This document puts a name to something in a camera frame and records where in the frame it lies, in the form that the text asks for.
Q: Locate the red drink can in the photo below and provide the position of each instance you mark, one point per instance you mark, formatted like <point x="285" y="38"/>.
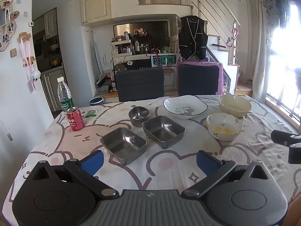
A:
<point x="75" y="120"/>

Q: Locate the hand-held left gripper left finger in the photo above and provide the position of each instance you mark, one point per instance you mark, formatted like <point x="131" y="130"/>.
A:
<point x="93" y="162"/>

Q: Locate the beige curtain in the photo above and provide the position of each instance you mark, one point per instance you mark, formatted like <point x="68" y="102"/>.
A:
<point x="258" y="51"/>

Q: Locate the square stainless steel bowl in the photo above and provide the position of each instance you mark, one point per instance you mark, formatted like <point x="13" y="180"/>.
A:
<point x="163" y="131"/>
<point x="123" y="146"/>

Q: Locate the dark grey chair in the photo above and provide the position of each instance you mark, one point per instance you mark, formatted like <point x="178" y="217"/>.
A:
<point x="198" y="80"/>
<point x="140" y="84"/>

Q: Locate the black window railing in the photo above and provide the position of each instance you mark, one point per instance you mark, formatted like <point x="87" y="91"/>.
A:
<point x="282" y="108"/>

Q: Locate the bunny print tablecloth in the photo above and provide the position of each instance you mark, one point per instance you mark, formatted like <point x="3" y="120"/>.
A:
<point x="164" y="169"/>

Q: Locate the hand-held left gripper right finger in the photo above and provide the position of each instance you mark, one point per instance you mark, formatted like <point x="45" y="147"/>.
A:
<point x="207" y="162"/>

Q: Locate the white plate with black rim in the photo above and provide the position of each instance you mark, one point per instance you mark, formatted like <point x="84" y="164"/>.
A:
<point x="185" y="107"/>

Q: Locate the clear plastic water bottle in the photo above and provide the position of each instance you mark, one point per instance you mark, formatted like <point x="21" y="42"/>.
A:
<point x="65" y="96"/>

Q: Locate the green snack packet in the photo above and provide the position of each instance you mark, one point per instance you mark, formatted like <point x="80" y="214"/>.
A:
<point x="90" y="114"/>

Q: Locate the yellow pot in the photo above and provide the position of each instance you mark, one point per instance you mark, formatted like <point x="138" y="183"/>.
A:
<point x="55" y="62"/>

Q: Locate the hanging dark clothes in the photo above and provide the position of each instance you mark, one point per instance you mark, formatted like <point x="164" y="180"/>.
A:
<point x="279" y="9"/>

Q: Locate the teal framed sign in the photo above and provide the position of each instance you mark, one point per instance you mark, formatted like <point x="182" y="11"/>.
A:
<point x="164" y="60"/>

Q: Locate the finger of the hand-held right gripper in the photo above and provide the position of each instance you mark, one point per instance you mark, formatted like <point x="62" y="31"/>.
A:
<point x="283" y="137"/>
<point x="295" y="154"/>

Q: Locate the cream ceramic bowl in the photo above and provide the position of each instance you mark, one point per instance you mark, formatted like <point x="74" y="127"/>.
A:
<point x="235" y="106"/>

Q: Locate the black vest with white trim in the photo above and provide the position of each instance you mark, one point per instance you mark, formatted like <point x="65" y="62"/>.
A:
<point x="192" y="37"/>

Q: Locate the grey trash bin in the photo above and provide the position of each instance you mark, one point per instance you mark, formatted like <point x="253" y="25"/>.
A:
<point x="96" y="101"/>

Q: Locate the wall photo board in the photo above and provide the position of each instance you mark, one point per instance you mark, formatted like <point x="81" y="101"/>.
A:
<point x="7" y="23"/>

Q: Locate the cream wall cabinet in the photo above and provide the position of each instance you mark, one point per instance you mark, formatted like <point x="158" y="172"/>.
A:
<point x="95" y="7"/>

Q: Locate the round stainless steel bowl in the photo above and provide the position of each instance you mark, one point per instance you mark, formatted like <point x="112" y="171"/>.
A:
<point x="138" y="116"/>

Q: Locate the white plush toy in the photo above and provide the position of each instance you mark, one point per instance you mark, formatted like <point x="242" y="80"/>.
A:
<point x="36" y="75"/>

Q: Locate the floral yellow-rimmed ceramic bowl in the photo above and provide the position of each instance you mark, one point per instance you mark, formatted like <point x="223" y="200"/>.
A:
<point x="223" y="128"/>

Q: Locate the white bottle organiser shelf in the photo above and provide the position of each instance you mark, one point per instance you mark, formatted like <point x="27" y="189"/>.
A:
<point x="121" y="47"/>

